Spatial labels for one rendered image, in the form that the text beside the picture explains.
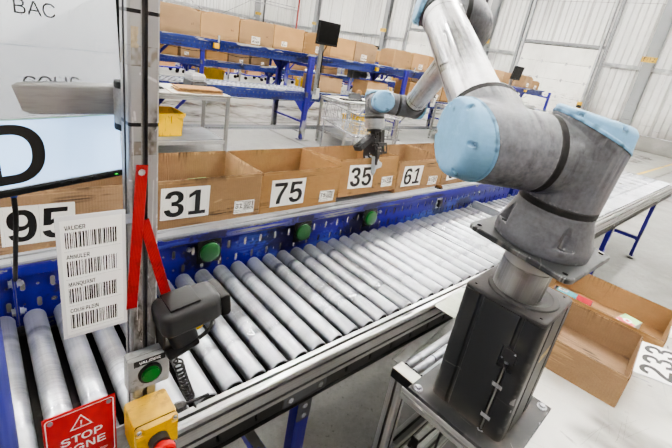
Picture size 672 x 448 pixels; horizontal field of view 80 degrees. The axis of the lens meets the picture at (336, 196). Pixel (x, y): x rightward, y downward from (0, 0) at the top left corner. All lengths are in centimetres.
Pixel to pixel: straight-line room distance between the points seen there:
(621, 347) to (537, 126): 100
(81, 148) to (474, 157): 63
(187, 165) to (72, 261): 105
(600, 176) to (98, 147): 85
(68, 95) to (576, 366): 132
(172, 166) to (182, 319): 101
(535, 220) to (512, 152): 18
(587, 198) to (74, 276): 85
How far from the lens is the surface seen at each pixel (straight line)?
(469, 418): 110
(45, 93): 68
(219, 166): 172
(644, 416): 144
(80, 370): 113
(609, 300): 190
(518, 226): 87
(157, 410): 85
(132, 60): 60
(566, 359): 136
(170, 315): 70
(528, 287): 95
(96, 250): 67
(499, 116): 74
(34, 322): 130
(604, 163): 84
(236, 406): 105
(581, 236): 89
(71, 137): 72
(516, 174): 77
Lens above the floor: 151
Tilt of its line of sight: 20 degrees down
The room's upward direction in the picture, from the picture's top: 10 degrees clockwise
